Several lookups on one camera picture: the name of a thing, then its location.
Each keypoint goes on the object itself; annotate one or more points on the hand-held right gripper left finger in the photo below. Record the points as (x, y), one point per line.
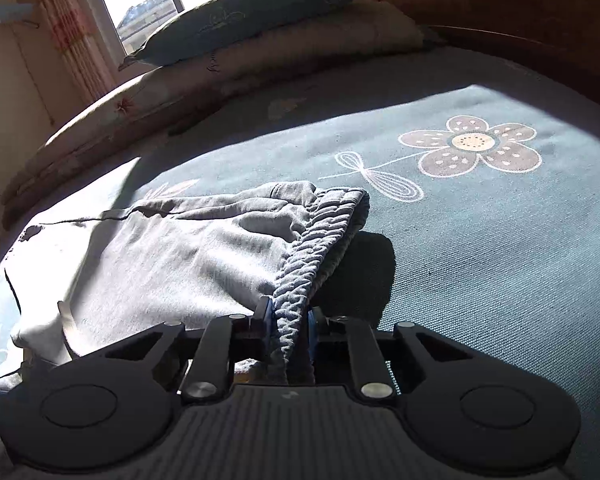
(267, 319)

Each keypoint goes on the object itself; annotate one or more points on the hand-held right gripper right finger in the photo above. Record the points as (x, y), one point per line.
(311, 331)

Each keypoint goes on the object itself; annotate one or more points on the teal pillow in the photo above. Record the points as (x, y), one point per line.
(250, 15)

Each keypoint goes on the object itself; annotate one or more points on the folded pink floral quilt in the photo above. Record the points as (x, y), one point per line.
(230, 75)

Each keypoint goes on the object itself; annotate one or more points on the pink patterned curtain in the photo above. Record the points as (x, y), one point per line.
(70, 25)

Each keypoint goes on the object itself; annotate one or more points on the teal floral bed sheet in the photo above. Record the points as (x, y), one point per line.
(480, 240)

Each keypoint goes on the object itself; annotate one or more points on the wooden bed headboard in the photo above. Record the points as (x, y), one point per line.
(505, 0)

